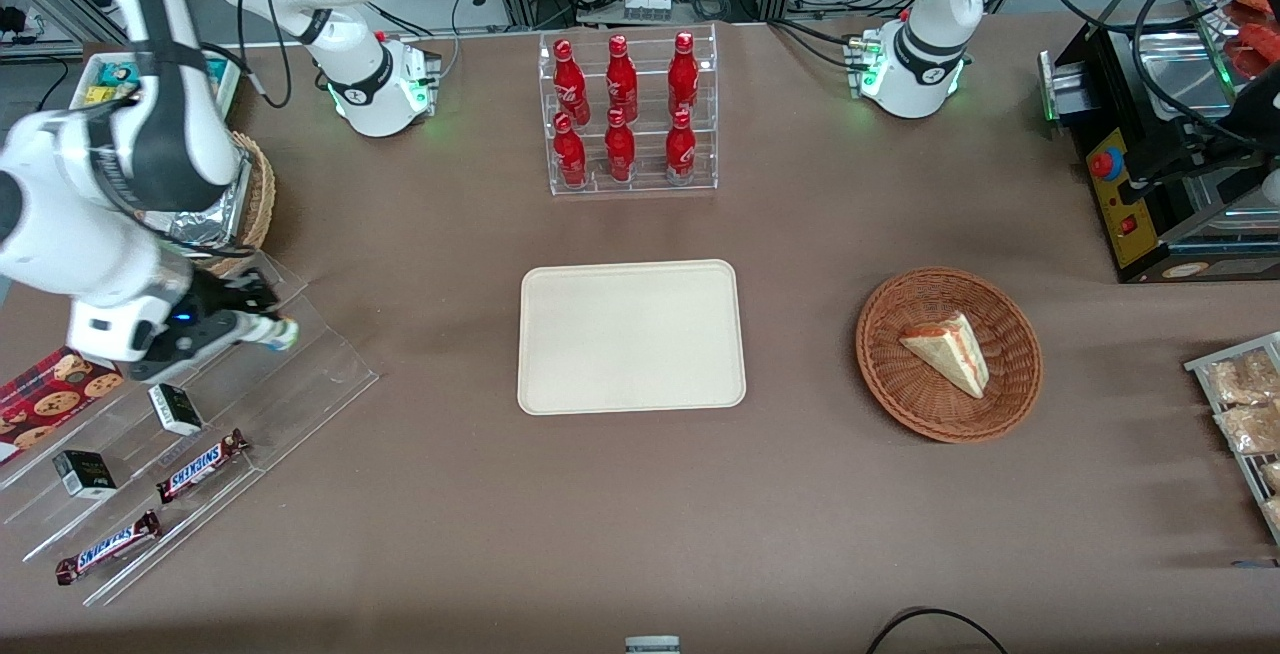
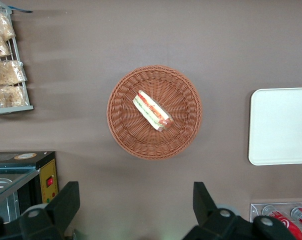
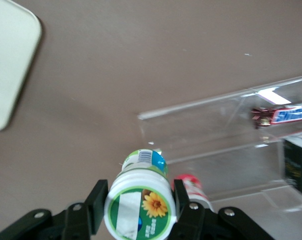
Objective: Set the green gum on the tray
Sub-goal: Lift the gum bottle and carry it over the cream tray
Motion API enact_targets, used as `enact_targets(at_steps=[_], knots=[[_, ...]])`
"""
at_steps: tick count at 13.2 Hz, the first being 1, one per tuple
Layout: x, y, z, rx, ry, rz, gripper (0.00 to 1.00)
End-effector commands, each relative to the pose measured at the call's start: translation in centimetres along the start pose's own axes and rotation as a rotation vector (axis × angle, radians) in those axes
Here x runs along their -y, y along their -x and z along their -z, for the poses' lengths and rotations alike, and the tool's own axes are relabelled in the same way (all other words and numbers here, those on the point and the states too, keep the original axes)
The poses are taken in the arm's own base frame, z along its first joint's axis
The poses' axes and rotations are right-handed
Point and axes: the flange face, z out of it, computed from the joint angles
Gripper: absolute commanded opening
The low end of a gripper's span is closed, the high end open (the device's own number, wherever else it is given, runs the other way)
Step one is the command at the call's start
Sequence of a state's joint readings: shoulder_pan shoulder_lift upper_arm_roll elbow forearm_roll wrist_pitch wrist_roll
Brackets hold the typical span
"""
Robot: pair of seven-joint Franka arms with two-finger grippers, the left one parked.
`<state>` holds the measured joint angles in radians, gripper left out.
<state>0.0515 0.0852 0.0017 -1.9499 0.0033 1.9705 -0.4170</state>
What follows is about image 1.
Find green-lidded yogurt cup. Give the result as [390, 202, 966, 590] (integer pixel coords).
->
[240, 317, 300, 353]

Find beige plastic tray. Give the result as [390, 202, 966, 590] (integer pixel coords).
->
[517, 259, 748, 417]

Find grey metal snack tray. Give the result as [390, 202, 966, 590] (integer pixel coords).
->
[1184, 332, 1280, 546]

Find small black box white label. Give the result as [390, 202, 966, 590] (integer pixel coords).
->
[148, 383, 205, 437]

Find silver foil packets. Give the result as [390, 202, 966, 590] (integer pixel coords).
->
[145, 172, 253, 247]

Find clear acrylic stepped shelf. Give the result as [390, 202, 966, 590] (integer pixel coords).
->
[0, 252, 381, 607]

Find red cookie box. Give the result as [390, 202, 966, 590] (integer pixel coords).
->
[0, 347, 126, 465]

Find light wicker basket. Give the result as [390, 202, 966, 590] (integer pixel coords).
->
[205, 131, 278, 281]

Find Snickers chocolate bar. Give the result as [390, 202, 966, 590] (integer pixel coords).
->
[155, 429, 251, 505]
[55, 510, 163, 586]

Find small black box gold print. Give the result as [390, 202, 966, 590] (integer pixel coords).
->
[52, 449, 118, 501]

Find white plastic bin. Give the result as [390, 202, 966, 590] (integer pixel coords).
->
[78, 49, 242, 121]

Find red cola bottle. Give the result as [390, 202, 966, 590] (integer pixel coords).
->
[604, 108, 637, 184]
[553, 112, 589, 189]
[665, 108, 697, 186]
[552, 38, 590, 126]
[605, 34, 639, 122]
[668, 31, 700, 117]

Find clear acrylic bottle rack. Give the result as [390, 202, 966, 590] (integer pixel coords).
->
[538, 22, 719, 197]

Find round brown wicker basket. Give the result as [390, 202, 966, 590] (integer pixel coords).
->
[855, 267, 1044, 444]

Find triangular sandwich wedge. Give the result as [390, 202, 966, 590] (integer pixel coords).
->
[898, 311, 991, 400]

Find black metal machine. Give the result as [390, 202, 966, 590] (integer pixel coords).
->
[1038, 0, 1280, 285]

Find thin black cable loop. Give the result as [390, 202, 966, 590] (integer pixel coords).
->
[865, 607, 1011, 654]

